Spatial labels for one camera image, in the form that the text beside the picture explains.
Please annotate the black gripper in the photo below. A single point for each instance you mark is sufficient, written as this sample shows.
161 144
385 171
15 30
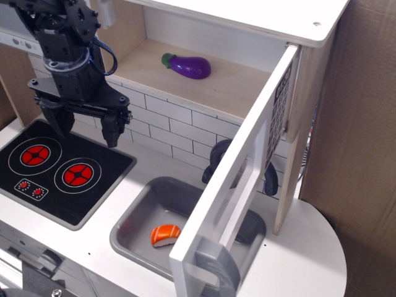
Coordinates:
83 90

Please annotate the white toy microwave door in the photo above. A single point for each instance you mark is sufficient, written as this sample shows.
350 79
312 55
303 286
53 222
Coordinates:
201 255

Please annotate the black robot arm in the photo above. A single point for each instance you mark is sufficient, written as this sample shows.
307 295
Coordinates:
66 33

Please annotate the white wooden microwave cabinet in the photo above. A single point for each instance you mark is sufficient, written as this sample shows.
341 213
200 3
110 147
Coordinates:
243 42

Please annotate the black toy stove top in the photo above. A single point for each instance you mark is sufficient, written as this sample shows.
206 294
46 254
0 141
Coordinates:
63 179

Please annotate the grey toy range hood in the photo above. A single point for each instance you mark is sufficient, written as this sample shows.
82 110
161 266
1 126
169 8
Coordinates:
14 33

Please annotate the purple toy eggplant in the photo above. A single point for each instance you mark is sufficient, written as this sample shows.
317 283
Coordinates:
190 67

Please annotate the grey toy sink basin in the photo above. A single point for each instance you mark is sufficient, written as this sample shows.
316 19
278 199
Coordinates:
168 201

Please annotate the dark grey toy faucet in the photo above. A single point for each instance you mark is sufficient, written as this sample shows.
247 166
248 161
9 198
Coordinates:
216 155

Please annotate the orange salmon sushi toy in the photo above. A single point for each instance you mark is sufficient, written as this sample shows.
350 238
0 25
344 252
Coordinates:
164 235

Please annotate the brown cardboard box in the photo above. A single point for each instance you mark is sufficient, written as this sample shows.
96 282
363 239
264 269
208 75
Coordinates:
350 175

